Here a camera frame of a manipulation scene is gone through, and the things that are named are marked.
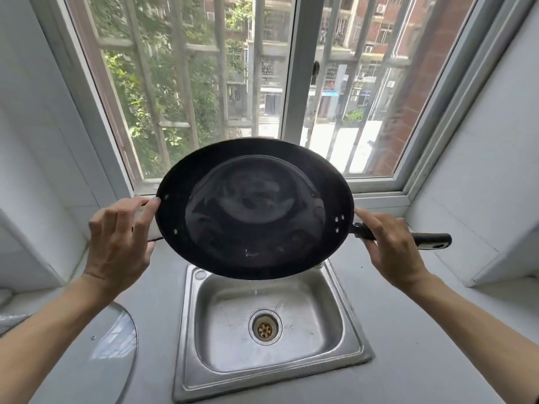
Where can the person's right hand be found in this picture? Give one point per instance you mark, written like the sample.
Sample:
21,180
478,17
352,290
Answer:
396,256

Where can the person's left hand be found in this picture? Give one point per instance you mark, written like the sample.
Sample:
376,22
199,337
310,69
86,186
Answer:
118,252

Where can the black wok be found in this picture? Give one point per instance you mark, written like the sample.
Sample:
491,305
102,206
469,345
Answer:
252,210

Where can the person's left forearm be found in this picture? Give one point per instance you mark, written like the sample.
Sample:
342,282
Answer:
46,340

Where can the person's right forearm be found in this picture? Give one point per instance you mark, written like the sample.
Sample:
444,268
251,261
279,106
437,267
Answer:
484,336

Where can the glass pot lid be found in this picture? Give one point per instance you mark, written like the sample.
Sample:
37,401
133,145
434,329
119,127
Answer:
109,357

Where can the stainless steel sink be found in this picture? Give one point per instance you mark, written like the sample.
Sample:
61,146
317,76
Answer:
269,332

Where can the window security bars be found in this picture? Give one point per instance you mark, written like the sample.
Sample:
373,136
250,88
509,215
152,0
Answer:
219,79

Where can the white framed window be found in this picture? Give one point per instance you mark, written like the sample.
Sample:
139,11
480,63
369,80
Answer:
294,79

